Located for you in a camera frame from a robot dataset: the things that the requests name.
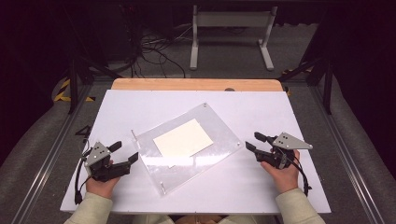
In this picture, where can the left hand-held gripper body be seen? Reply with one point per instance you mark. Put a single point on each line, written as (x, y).
(97, 154)

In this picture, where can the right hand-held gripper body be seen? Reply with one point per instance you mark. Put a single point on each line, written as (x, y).
(288, 142)

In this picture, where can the clear plastic sleeve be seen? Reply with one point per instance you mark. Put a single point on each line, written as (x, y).
(174, 169)

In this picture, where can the cream paper sheet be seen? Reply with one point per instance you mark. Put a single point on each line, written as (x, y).
(183, 140)

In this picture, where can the person's left hand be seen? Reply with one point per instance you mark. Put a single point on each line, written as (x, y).
(102, 188)

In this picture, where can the person's right hand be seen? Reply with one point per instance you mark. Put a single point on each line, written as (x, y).
(283, 179)

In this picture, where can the white board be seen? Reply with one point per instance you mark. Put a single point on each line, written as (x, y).
(124, 109)

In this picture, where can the black metal stand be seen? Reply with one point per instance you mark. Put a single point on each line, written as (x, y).
(73, 81)
(327, 87)

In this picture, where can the yellow black floor tape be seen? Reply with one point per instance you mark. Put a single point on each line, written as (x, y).
(62, 93)

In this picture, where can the desk with white metal legs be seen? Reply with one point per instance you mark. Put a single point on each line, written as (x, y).
(194, 46)

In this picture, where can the aluminium rail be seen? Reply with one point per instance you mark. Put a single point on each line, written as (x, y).
(49, 155)
(348, 155)

